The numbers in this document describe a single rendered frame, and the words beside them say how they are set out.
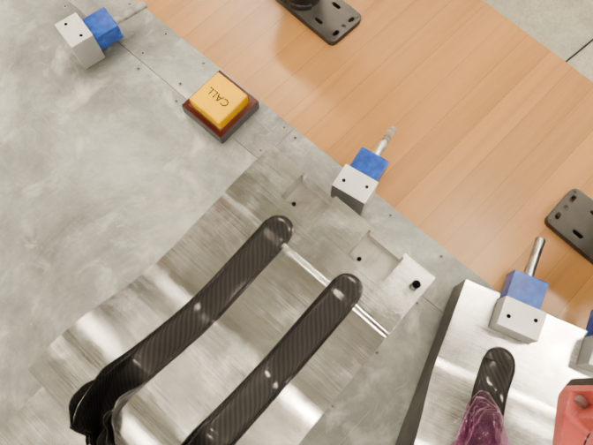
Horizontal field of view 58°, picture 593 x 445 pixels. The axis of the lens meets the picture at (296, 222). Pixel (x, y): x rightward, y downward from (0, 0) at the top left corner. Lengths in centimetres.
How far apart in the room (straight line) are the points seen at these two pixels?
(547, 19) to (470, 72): 122
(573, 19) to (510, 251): 143
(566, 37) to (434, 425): 163
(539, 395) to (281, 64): 57
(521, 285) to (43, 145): 68
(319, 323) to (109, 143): 41
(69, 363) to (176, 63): 47
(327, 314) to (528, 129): 42
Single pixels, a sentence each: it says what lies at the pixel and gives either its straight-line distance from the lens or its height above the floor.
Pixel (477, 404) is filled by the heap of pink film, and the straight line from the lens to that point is 66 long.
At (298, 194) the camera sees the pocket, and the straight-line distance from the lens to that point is 69.
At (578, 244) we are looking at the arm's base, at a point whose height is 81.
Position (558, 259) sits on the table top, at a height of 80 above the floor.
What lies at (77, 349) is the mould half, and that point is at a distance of 62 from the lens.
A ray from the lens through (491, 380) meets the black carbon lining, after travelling 69.
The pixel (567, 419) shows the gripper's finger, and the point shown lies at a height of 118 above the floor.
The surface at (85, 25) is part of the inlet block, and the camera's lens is 88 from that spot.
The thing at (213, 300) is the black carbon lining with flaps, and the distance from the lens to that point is 64.
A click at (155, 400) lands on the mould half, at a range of 59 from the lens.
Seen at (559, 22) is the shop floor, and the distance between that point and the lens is 210.
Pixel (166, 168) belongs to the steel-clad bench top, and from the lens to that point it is 79.
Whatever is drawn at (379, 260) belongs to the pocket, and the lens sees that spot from 67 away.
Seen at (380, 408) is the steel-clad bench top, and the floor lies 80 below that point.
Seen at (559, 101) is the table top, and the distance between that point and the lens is 91.
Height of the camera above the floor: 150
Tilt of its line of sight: 72 degrees down
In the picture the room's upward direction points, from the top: 1 degrees counter-clockwise
